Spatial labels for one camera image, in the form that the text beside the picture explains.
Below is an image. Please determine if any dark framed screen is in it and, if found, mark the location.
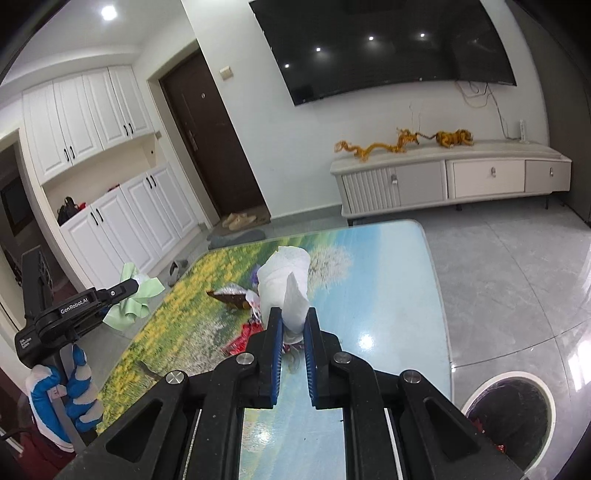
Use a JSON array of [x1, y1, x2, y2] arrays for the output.
[[0, 178, 36, 239]]

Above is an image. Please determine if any red snack wrapper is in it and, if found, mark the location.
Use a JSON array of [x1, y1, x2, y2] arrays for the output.
[[226, 320, 265, 356]]

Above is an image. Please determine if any round trash bin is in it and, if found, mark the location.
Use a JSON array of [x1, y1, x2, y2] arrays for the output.
[[459, 370, 555, 459]]

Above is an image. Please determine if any white television cabinet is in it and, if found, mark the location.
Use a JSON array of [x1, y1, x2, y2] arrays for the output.
[[329, 140, 572, 225]]

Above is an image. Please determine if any white shoe cabinet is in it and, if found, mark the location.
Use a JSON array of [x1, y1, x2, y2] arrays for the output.
[[21, 65, 209, 296]]

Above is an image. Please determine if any black wall television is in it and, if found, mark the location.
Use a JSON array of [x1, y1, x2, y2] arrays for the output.
[[249, 0, 517, 107]]

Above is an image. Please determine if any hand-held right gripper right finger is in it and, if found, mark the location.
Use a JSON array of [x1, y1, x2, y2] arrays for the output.
[[301, 307, 539, 480]]

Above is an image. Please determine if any grey slipper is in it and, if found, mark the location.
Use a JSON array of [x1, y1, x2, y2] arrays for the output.
[[167, 259, 189, 285]]

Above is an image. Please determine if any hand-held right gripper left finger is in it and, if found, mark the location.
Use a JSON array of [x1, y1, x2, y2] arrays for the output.
[[55, 307, 284, 480]]

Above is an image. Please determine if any black chair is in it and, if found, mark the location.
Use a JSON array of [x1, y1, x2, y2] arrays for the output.
[[21, 247, 62, 320]]

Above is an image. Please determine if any brown snack wrapper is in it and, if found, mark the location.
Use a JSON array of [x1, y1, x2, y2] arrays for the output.
[[206, 285, 253, 313]]

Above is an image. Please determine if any green plastic bag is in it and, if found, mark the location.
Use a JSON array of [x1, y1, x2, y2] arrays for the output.
[[102, 263, 165, 331]]

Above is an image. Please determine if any television cable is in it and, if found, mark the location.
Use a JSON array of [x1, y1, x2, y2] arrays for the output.
[[455, 80, 520, 140]]

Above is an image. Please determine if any white wrapper with red print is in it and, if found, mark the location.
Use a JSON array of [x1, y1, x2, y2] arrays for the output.
[[246, 291, 265, 324]]

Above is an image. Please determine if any clear plastic bag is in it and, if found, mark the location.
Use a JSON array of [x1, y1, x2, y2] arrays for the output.
[[284, 342, 306, 376]]

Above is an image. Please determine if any yellow dragon figurine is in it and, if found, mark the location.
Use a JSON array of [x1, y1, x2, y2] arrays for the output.
[[335, 129, 420, 161]]

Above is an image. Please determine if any dark brown entrance door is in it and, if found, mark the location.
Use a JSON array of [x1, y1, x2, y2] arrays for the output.
[[159, 48, 271, 227]]

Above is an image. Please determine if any person's left hand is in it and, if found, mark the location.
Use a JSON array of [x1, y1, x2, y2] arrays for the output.
[[25, 344, 105, 449]]

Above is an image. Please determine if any white plastic bag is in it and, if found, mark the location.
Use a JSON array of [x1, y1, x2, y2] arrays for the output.
[[256, 246, 313, 344]]

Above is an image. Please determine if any yellow tiger figurine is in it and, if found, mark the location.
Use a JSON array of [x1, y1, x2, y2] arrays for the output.
[[431, 130, 475, 149]]

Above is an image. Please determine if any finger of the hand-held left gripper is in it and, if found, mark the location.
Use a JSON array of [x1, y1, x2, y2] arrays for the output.
[[95, 278, 140, 303]]

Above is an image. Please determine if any dark bag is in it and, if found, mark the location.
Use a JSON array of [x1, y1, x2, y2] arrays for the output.
[[57, 197, 80, 227]]

